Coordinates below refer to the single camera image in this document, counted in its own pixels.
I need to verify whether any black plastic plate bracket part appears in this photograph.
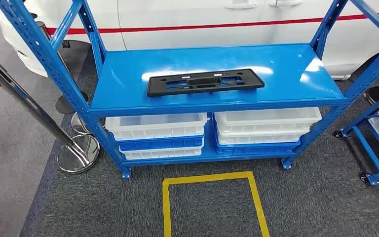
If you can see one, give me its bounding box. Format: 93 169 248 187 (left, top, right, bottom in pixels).
147 68 265 98

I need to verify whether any blue metal shelf rack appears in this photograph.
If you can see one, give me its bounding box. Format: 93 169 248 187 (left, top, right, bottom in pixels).
0 0 379 180

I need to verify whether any large white plastic bin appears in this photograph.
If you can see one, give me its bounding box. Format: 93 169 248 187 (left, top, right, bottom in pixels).
214 107 323 135
105 113 208 142

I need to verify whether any white car with red stripe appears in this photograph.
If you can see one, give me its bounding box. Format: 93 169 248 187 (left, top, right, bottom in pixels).
0 0 379 81

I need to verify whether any chrome round stanchion base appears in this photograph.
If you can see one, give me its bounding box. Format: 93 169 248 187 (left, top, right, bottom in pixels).
71 112 93 135

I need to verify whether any blue wheeled metal cart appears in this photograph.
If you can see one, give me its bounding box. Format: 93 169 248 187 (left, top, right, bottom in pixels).
333 85 379 187

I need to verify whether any black round stanchion base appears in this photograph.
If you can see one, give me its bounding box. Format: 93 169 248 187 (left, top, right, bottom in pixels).
363 86 379 106

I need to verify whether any chrome stanchion post, black base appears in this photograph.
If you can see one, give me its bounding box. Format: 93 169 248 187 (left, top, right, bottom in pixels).
34 20 89 115

